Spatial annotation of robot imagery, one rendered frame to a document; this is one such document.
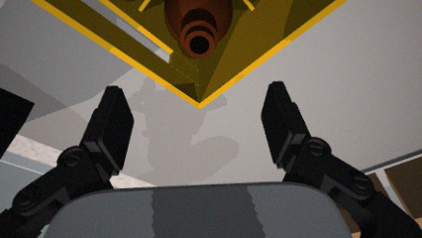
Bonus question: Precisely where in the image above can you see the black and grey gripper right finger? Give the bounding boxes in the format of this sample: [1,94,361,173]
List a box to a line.
[261,81,422,238]

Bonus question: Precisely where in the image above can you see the yellow translucent crate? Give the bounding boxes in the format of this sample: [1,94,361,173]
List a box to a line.
[76,0,348,84]

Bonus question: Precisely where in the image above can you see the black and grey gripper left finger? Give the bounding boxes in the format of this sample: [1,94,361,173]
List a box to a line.
[0,85,134,238]

